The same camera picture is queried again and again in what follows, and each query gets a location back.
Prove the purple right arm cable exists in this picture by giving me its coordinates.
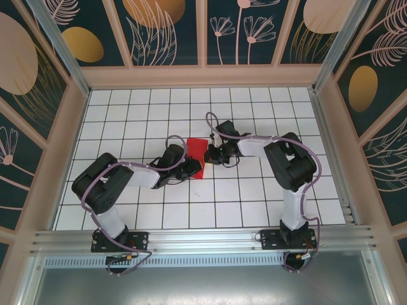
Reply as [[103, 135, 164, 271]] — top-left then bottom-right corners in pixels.
[[205, 111, 322, 275]]

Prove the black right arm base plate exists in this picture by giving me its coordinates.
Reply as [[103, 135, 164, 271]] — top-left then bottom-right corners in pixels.
[[259, 228, 317, 250]]

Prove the grey metal sheet panel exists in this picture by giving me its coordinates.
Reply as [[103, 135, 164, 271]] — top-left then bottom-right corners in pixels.
[[18, 266, 392, 305]]

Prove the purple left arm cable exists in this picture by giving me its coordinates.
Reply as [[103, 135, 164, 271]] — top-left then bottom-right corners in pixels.
[[81, 135, 188, 278]]

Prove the aluminium side rail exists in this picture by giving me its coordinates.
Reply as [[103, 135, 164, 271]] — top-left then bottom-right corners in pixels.
[[310, 90, 360, 225]]

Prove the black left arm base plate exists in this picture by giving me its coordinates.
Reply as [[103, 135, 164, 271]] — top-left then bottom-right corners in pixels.
[[91, 231, 149, 254]]

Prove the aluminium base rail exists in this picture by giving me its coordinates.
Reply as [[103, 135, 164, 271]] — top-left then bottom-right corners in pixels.
[[30, 225, 378, 255]]

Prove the red cloth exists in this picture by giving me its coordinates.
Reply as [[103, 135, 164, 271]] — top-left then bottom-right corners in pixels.
[[186, 137, 208, 180]]

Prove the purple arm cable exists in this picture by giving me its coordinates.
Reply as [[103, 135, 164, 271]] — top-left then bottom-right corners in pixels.
[[205, 111, 322, 275], [81, 135, 188, 278]]

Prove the aluminium corner post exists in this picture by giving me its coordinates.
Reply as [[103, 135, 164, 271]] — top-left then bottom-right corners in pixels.
[[313, 0, 373, 93], [27, 0, 92, 96]]

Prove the small circuit board yellow connector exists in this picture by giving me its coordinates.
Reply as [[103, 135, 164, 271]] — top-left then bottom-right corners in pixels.
[[106, 253, 138, 264], [294, 250, 319, 262]]

